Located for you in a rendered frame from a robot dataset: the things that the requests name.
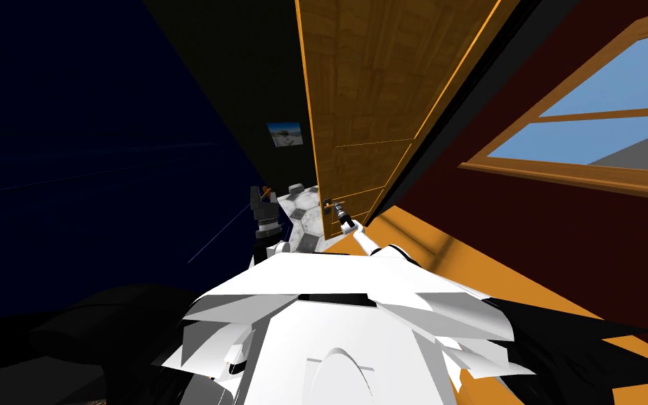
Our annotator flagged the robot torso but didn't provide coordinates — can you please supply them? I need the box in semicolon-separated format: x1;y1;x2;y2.
160;251;536;405

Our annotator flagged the wooden framed window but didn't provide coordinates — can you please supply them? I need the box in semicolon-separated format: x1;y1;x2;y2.
458;5;648;204

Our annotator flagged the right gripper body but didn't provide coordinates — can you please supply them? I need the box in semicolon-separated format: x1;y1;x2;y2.
334;205;357;236

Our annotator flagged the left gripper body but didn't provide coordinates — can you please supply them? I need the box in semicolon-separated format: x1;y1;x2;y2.
249;185;281;227

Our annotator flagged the brown wooden door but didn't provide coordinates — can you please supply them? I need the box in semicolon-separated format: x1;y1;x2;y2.
294;0;521;240

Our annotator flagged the small landscape wall picture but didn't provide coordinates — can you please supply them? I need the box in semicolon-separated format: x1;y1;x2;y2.
266;121;305;149

